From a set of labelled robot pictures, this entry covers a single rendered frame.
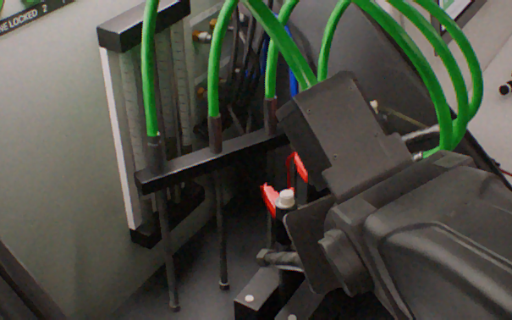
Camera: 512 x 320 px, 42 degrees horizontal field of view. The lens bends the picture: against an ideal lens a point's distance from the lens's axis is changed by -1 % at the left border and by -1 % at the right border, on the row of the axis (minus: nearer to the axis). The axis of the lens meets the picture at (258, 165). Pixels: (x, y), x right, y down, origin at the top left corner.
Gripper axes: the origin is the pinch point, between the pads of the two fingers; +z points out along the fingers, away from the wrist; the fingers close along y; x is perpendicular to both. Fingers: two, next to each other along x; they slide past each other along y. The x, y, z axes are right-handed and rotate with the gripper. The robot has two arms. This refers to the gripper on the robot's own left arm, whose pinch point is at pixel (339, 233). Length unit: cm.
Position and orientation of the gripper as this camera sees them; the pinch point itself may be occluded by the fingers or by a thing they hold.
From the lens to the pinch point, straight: 60.5
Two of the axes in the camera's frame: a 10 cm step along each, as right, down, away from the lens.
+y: -9.3, 3.6, -1.0
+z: -0.6, 1.2, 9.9
